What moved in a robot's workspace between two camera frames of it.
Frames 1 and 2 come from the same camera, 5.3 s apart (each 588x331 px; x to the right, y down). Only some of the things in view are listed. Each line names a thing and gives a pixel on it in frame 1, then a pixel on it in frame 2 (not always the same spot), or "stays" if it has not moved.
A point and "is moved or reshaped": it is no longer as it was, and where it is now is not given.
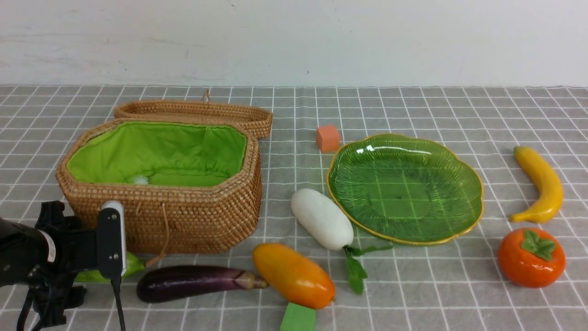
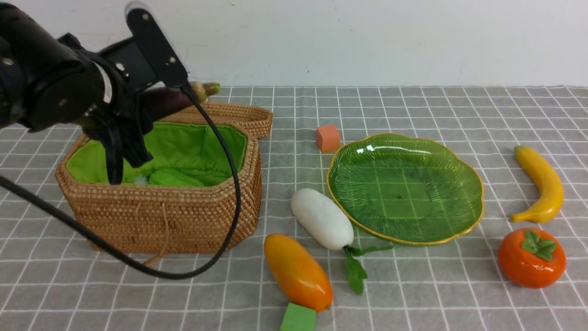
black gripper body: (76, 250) -> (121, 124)
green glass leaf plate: (404, 190) stays
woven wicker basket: (188, 174) stays
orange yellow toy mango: (297, 279) is moved or reshaped
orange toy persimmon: (530, 258) stays
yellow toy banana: (550, 202) stays
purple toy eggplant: (172, 283) -> (155, 103)
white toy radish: (327, 226) stays
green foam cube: (298, 318) stays
